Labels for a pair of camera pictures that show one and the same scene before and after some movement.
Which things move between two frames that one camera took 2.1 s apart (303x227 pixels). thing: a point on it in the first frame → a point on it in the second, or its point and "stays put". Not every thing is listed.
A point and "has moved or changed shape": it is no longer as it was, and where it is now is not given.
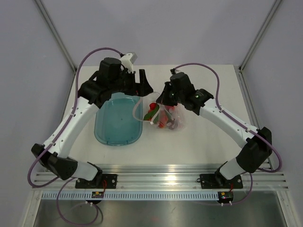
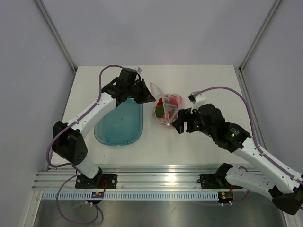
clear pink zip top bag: x=147 y=108 has moved or changed shape
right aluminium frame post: x=274 y=8 stays put
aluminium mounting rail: x=159 y=177 stays put
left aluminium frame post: x=57 y=35 stays put
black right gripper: x=163 y=99 → x=184 y=115
